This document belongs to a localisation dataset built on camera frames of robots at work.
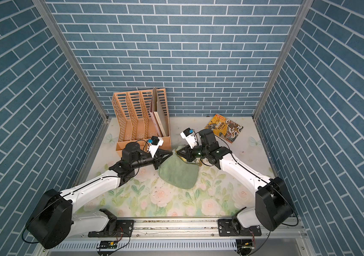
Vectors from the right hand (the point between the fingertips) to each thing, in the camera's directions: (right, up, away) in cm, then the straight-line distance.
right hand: (180, 152), depth 79 cm
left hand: (-3, -1, -3) cm, 4 cm away
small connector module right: (+29, -40, -8) cm, 50 cm away
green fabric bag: (-1, -11, +3) cm, 12 cm away
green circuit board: (-31, -41, -7) cm, 52 cm away
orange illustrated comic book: (+29, +13, +34) cm, 46 cm away
